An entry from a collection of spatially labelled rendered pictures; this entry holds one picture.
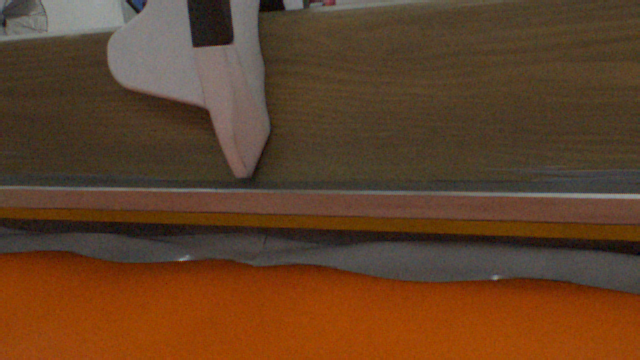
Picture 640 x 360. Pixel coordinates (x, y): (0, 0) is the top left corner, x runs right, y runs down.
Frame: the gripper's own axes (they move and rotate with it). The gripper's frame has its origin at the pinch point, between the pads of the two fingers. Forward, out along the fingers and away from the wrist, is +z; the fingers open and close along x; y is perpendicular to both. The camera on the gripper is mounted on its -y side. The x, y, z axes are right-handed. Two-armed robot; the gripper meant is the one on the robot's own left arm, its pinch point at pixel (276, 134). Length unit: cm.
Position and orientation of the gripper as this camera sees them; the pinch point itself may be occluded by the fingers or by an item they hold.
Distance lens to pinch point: 22.9
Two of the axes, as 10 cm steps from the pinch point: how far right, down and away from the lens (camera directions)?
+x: -3.0, 2.8, -9.1
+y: -9.5, 0.1, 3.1
